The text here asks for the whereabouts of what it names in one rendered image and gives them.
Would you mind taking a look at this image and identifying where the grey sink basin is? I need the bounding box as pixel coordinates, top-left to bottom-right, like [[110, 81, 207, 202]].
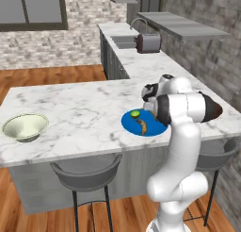
[[109, 35, 139, 51]]

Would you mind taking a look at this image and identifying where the dark framed window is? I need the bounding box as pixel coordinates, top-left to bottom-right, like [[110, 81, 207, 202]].
[[0, 0, 70, 32]]

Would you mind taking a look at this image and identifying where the long grey wall shelf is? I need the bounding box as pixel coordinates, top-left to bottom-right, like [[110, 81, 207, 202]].
[[137, 11, 233, 41]]

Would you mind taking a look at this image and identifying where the pale green bowl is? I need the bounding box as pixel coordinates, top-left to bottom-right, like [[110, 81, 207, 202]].
[[1, 112, 50, 143]]

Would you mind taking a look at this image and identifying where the tall grey cupboard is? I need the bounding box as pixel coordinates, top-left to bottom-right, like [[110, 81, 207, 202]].
[[126, 0, 167, 26]]

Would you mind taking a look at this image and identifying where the brown spotted banana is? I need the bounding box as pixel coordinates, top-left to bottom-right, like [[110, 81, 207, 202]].
[[135, 117, 149, 136]]

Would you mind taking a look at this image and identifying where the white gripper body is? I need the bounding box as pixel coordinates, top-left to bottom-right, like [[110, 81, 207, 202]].
[[143, 100, 157, 112]]

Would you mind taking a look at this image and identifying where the grey island counter base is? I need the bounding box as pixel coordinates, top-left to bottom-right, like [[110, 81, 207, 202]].
[[7, 143, 173, 216]]

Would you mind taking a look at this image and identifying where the blue round plate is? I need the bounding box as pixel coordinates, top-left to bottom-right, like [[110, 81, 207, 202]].
[[120, 108, 170, 138]]

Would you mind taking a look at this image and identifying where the small grey wall shelf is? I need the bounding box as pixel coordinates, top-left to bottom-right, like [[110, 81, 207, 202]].
[[107, 0, 139, 5]]

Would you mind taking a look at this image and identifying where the silver curved tap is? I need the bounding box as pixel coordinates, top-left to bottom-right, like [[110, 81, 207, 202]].
[[129, 17, 150, 36]]

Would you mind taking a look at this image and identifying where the grey bar stool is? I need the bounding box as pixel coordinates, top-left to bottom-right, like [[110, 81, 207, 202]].
[[183, 138, 240, 227], [49, 153, 123, 232]]

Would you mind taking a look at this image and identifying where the grey base cupboard run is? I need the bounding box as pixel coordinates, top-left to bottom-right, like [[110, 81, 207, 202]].
[[99, 29, 132, 81]]

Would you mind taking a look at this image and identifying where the dark red toaster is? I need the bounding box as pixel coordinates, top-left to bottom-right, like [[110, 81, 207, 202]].
[[135, 32, 163, 55]]

